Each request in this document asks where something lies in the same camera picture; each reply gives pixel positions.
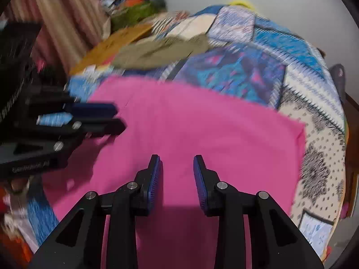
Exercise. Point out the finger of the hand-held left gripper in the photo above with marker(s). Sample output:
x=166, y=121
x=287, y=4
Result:
x=109, y=127
x=96, y=109

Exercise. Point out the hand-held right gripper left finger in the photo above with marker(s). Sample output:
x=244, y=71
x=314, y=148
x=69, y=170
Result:
x=154, y=182

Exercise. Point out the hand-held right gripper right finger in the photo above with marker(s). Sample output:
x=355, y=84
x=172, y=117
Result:
x=199, y=183

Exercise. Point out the pink pants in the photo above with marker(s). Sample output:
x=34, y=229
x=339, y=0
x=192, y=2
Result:
x=179, y=123

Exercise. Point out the mustard yellow cloth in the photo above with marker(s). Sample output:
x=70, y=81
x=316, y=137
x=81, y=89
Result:
x=112, y=46

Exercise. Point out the olive green cloth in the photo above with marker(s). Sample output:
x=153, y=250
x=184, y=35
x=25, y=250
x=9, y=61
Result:
x=162, y=50

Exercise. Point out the striped curtain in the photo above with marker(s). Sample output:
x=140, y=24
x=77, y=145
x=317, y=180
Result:
x=64, y=14

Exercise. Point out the patchwork printed blanket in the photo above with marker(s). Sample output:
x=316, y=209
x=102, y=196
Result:
x=269, y=70

